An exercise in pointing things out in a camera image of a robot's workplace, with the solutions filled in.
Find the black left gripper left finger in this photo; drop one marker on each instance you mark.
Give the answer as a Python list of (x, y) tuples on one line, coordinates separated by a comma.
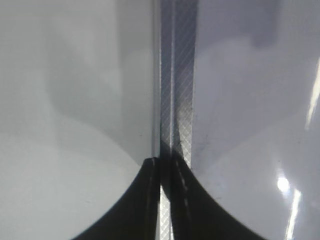
[(134, 216)]

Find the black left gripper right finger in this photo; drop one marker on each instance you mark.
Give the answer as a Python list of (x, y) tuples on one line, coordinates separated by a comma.
[(195, 215)]

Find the white framed whiteboard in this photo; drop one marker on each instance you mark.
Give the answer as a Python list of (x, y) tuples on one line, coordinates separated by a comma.
[(239, 99)]

